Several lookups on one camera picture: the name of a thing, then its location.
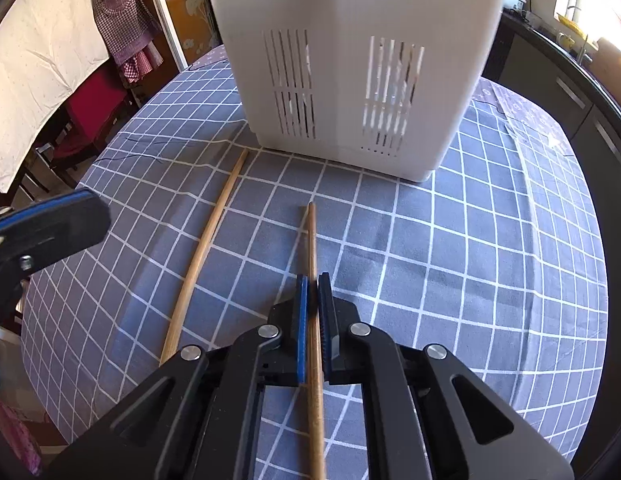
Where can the yellow cloth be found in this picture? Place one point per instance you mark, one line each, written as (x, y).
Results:
(570, 21)

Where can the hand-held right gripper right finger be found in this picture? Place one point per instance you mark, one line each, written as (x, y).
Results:
(333, 330)

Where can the metal sink faucet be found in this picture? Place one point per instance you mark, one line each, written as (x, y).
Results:
(585, 35)

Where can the yellow and white mug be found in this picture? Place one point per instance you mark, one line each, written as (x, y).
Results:
(565, 38)

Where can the red chair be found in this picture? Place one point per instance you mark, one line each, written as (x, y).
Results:
(90, 115)

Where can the white plastic utensil holder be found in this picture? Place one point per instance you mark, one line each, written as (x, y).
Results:
(350, 35)

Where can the dark brown wooden chopstick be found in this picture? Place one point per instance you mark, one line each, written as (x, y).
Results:
(313, 240)

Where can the checked apron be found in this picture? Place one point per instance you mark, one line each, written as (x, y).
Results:
(123, 15)

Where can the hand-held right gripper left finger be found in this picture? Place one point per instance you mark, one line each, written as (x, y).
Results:
(301, 330)

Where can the light brown wooden chopstick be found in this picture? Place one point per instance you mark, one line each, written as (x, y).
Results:
(210, 240)

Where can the purple patterned cloth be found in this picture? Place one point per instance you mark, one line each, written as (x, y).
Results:
(520, 115)

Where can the white hanging cloth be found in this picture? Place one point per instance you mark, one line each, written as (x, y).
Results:
(35, 60)

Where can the blue checked tablecloth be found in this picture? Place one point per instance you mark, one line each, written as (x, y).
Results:
(465, 260)

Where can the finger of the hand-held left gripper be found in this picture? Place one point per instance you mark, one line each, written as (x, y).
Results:
(65, 225)

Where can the person's left forearm pink sleeve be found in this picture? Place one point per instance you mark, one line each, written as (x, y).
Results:
(10, 440)

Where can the dark green kitchen cabinets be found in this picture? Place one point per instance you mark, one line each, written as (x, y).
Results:
(540, 70)

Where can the glass door with wooden frame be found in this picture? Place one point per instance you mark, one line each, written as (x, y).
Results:
(185, 10)

